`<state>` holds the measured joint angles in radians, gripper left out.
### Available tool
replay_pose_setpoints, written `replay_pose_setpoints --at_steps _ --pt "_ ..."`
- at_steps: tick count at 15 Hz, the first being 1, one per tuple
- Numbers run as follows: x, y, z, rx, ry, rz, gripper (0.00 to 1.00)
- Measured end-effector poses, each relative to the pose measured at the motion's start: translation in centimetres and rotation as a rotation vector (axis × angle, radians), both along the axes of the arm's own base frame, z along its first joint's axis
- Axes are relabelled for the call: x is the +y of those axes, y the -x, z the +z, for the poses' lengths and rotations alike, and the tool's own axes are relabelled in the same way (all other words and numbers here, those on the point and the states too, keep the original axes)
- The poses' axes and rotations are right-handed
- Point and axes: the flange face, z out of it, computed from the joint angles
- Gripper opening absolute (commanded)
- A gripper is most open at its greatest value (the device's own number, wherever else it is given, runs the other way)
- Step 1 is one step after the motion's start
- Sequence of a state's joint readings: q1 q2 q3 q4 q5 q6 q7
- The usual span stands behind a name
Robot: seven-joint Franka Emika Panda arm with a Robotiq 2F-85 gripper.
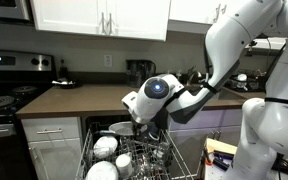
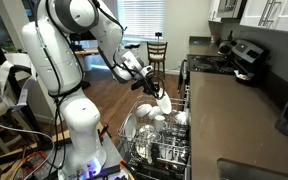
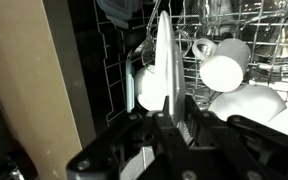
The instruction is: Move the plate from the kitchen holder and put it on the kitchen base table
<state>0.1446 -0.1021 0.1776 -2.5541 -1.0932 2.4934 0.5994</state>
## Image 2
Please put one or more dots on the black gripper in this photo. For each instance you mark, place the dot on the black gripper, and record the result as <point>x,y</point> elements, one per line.
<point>149,85</point>

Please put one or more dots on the white round plate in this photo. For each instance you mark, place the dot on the white round plate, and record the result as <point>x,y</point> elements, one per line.
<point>130,126</point>
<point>165,103</point>

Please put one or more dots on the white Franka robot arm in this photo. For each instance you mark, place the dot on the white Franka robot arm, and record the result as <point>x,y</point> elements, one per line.
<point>80,113</point>

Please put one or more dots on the white ceramic bowl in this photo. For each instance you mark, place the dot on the white ceramic bowl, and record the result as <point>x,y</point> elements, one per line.
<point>143,110</point>
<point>155,112</point>

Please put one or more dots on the white ceramic mug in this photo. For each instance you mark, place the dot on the white ceramic mug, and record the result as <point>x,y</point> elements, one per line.
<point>160,123</point>

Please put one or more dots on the small white cup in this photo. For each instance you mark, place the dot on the small white cup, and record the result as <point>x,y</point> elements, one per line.
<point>181,117</point>

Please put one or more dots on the wooden dining chair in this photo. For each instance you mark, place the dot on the wooden dining chair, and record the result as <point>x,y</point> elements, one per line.
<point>157,55</point>

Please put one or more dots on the clear glass bowl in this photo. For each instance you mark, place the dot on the clear glass bowl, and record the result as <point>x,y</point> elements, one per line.
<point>147,136</point>

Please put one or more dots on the large coil stove burner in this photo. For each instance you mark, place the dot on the large coil stove burner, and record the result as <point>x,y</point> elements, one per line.
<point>202,66</point>

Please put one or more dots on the black bar clamp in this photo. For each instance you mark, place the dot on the black bar clamp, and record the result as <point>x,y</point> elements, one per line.
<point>103,130</point>

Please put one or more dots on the black stainless electric stove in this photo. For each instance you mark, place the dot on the black stainless electric stove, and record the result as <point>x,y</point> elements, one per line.
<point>217,63</point>

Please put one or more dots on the small coil stove burner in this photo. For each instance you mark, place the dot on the small coil stove burner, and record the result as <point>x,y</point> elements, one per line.
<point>227,69</point>

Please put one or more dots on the grey robot mounting table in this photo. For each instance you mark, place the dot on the grey robot mounting table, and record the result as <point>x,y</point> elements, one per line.
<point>114,156</point>

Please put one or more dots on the white window blinds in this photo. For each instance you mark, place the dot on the white window blinds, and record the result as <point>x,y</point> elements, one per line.
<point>140,20</point>

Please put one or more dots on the black dishwasher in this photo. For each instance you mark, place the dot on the black dishwasher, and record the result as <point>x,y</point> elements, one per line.
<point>160,174</point>

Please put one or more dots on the dark stovetop kettle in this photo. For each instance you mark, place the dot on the dark stovetop kettle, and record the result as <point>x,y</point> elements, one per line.
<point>224,48</point>

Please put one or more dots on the wooden desk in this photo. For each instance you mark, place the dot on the wooden desk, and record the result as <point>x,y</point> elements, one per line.
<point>85,51</point>

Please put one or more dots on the small dark dish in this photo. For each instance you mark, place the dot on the small dark dish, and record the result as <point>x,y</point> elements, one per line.
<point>242,76</point>

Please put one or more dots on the dark glass bottle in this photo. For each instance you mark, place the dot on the dark glass bottle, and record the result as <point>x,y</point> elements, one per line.
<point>230,36</point>

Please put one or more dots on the stainless microwave oven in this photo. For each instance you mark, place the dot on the stainless microwave oven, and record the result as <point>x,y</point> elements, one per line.
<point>230,8</point>

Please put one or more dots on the black metal stand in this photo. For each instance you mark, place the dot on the black metal stand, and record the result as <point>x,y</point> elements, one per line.
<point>15,90</point>

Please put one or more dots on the black camera on stand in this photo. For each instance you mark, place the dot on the black camera on stand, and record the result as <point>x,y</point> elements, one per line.
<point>158,34</point>

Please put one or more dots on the white end wall cabinet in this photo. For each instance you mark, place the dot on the white end wall cabinet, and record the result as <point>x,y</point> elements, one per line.
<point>212,10</point>

